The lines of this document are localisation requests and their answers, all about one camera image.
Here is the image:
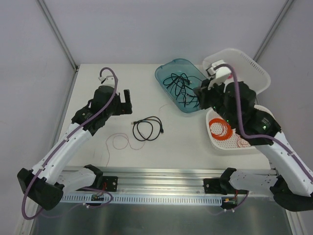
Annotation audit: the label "thin pink red wire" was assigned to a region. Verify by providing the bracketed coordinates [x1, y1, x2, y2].
[105, 102, 169, 167]

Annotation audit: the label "thin orange wire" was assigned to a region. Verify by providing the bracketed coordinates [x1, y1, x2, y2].
[236, 133, 252, 149]

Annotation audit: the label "black cable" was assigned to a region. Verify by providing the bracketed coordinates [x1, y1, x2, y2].
[131, 116, 164, 142]

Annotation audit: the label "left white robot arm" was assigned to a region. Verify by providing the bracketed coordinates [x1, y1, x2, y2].
[17, 85, 133, 211]

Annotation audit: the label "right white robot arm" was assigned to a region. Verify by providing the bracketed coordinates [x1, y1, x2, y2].
[194, 79, 313, 212]

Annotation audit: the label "white solid plastic basket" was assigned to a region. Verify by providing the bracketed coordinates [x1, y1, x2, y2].
[201, 48, 271, 94]

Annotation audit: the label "white perforated plastic basket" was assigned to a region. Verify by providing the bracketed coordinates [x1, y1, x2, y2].
[205, 105, 277, 156]

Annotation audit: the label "teal transparent plastic tray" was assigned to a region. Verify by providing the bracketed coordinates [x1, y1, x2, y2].
[155, 58, 206, 113]

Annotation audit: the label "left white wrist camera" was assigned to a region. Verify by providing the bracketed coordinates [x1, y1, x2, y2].
[98, 75, 115, 86]

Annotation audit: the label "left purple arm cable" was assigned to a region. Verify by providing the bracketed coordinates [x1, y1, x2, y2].
[22, 68, 118, 220]

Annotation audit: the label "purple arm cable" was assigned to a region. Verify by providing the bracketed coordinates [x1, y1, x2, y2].
[211, 63, 313, 213]
[22, 68, 118, 220]

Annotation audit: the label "orange wire coil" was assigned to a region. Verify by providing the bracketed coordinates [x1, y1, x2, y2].
[209, 117, 233, 141]

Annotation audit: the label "black cables in tray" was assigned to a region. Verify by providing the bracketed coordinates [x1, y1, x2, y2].
[163, 72, 205, 108]

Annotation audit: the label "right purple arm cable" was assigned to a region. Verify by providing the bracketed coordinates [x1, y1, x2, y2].
[211, 63, 313, 213]

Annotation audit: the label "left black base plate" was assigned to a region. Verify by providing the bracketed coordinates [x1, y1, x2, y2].
[91, 176, 118, 192]

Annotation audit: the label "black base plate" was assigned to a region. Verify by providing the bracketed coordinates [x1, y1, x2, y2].
[91, 176, 118, 192]
[203, 178, 247, 195]

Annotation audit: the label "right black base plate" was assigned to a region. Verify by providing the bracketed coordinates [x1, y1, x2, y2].
[203, 178, 247, 195]

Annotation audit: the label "aluminium mounting rail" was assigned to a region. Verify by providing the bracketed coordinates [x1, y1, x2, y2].
[30, 166, 294, 198]

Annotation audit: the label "white slotted cable duct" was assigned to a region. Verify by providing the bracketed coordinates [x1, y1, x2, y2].
[61, 193, 222, 206]

